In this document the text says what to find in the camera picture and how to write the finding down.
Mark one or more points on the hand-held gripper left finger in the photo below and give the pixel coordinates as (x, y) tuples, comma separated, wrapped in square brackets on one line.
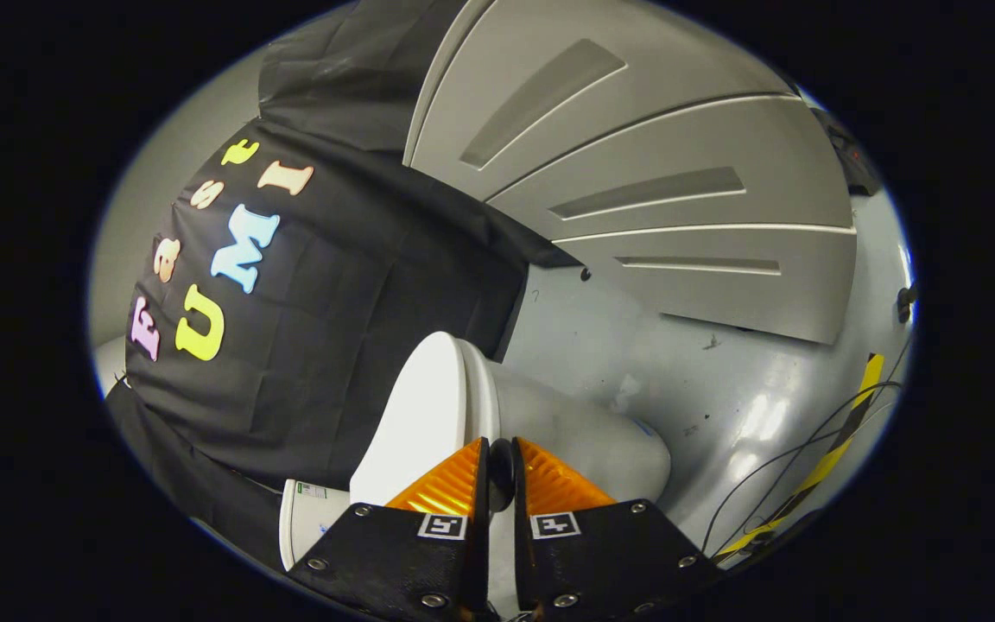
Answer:
[(480, 536)]

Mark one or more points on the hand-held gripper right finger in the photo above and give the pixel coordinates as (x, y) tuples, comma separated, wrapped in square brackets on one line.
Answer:
[(522, 553)]

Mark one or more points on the black backdrop cloth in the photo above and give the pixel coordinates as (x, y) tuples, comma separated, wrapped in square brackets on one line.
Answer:
[(333, 345)]

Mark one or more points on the yellow black floor tape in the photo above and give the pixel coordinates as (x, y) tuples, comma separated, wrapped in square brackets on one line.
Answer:
[(843, 432)]

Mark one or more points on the white drawer cabinet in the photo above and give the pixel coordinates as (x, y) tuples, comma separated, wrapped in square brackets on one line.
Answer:
[(636, 147)]

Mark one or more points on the small black box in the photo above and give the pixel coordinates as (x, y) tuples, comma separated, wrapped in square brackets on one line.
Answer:
[(906, 302)]

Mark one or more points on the dark object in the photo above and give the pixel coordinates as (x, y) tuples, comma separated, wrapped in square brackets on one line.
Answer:
[(847, 151)]

